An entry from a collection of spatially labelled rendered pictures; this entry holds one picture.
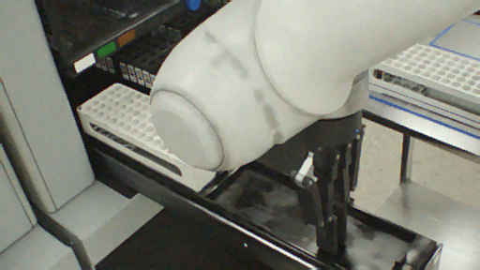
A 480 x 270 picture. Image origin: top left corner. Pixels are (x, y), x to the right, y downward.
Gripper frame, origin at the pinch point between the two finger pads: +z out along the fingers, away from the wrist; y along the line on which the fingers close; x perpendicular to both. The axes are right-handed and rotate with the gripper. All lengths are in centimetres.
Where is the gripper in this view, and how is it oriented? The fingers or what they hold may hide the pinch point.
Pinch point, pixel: (331, 226)
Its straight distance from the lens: 78.4
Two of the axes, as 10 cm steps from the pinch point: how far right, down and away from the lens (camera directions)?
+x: 7.8, 3.5, -5.2
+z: 0.9, 7.6, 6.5
